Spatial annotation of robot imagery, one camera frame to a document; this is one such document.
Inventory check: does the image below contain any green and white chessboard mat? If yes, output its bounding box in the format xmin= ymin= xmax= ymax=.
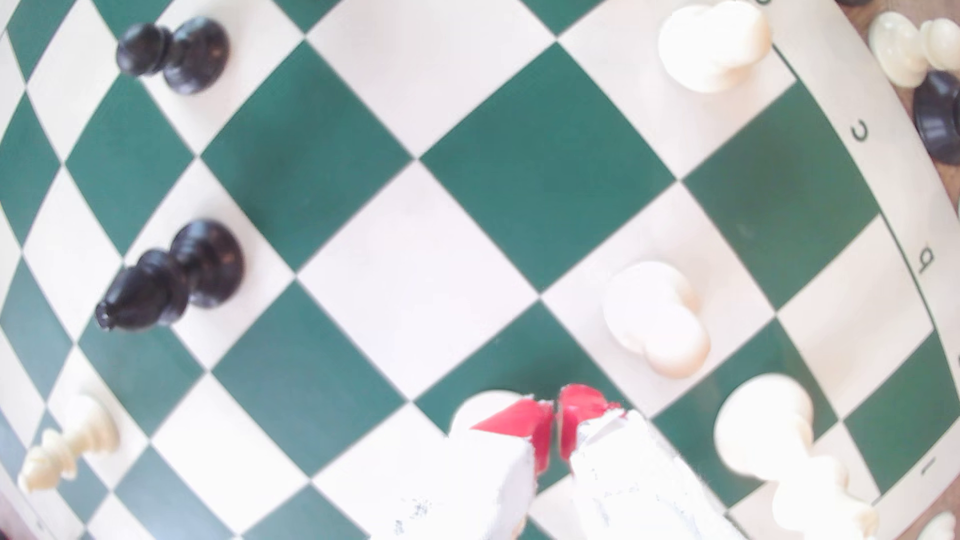
xmin=0 ymin=0 xmax=960 ymax=540

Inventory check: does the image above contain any black chess pawn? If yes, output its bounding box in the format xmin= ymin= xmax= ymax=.
xmin=114 ymin=16 xmax=231 ymax=96

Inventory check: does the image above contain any white chess king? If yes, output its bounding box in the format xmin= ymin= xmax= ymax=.
xmin=712 ymin=372 xmax=880 ymax=540

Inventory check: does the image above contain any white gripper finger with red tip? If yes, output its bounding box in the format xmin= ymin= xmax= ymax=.
xmin=390 ymin=397 xmax=556 ymax=540
xmin=558 ymin=383 xmax=745 ymax=540

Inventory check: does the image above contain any white chess bishop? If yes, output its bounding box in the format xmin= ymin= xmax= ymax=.
xmin=16 ymin=394 xmax=121 ymax=496

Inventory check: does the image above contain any black tall chess piece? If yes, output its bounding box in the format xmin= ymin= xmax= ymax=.
xmin=912 ymin=69 xmax=960 ymax=167

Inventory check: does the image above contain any black chess bishop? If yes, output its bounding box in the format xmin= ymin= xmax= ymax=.
xmin=94 ymin=218 xmax=246 ymax=333

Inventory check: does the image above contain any white chess pawn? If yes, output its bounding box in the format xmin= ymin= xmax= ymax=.
xmin=916 ymin=511 xmax=960 ymax=540
xmin=868 ymin=10 xmax=960 ymax=90
xmin=601 ymin=260 xmax=712 ymax=380
xmin=657 ymin=0 xmax=774 ymax=95
xmin=448 ymin=390 xmax=526 ymax=436

